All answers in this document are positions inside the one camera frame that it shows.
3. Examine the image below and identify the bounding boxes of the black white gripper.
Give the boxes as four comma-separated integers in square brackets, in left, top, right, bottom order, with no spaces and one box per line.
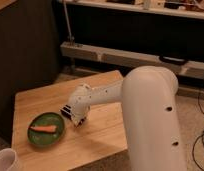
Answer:
[60,105,89,127]

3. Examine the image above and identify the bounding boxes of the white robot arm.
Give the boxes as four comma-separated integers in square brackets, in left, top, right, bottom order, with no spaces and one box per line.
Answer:
[61,66,187,171]

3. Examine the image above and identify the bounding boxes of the wooden table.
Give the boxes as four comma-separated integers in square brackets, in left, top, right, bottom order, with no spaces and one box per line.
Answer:
[12,70,127,171]

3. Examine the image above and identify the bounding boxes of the orange carrot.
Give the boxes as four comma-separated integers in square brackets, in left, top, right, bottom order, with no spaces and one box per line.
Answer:
[30,125,57,133]

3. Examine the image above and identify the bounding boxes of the green plate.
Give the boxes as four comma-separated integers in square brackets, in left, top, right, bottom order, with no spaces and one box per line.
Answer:
[27,112,65,148]

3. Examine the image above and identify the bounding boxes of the metal pole stand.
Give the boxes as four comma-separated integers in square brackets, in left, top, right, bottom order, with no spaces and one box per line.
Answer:
[62,0,76,73]

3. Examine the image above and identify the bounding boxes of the white cup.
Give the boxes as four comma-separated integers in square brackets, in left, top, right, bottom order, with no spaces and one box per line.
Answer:
[0,148,21,171]

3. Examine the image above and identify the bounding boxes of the white upper shelf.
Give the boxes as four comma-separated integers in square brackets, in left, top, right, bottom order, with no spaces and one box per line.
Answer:
[57,0,204,20]

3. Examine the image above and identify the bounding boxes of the white lower shelf rail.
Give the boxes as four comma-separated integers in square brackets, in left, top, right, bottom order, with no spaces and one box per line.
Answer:
[60,42,204,78]

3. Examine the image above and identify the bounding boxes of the black handle on rail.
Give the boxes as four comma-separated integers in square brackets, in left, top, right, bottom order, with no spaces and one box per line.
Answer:
[159,56,189,66]

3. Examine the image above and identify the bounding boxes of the black floor cables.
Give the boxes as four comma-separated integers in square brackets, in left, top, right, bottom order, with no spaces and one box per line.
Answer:
[191,87,204,171]

